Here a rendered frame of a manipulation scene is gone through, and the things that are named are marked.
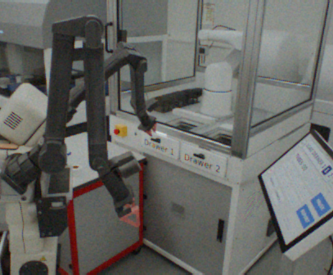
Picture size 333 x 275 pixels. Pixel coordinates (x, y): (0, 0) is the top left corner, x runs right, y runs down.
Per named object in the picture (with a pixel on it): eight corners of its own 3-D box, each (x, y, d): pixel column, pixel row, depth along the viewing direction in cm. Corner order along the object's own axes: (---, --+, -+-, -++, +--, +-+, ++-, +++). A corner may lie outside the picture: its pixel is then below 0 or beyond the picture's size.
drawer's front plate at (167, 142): (177, 160, 202) (177, 142, 198) (141, 146, 219) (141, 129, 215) (178, 159, 203) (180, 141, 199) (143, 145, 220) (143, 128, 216)
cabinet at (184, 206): (226, 304, 208) (242, 187, 178) (113, 232, 270) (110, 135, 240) (290, 233, 274) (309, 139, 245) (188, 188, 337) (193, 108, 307)
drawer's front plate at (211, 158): (223, 178, 182) (225, 159, 178) (180, 161, 200) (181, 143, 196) (225, 177, 184) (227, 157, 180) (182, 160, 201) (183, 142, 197)
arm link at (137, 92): (123, 47, 143) (137, 65, 139) (135, 42, 145) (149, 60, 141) (128, 104, 182) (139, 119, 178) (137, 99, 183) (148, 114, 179)
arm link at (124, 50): (124, 31, 135) (137, 48, 132) (137, 47, 148) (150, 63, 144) (40, 104, 141) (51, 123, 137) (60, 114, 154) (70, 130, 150)
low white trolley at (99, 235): (77, 301, 206) (66, 189, 178) (24, 253, 244) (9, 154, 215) (145, 254, 247) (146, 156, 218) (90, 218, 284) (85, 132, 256)
